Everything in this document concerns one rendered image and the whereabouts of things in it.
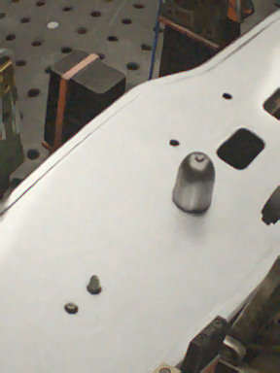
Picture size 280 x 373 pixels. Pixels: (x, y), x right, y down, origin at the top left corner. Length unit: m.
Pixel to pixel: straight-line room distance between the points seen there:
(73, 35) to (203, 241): 0.68
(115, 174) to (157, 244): 0.08
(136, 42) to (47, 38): 0.13
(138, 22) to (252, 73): 0.53
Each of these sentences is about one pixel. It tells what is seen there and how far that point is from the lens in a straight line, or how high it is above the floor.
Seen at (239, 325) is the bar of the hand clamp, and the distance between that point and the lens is 0.76.
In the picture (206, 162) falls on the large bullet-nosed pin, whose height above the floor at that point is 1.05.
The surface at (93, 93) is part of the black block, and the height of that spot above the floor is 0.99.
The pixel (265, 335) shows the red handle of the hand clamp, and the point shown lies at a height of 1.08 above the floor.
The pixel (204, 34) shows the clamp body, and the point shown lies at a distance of 1.21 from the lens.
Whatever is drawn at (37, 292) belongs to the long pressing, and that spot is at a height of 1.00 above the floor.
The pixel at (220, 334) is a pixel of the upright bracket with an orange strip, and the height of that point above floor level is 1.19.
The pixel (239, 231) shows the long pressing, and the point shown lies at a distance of 0.94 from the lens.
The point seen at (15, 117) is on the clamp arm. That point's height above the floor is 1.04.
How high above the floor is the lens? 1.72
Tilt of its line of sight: 49 degrees down
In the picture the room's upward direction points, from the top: 8 degrees clockwise
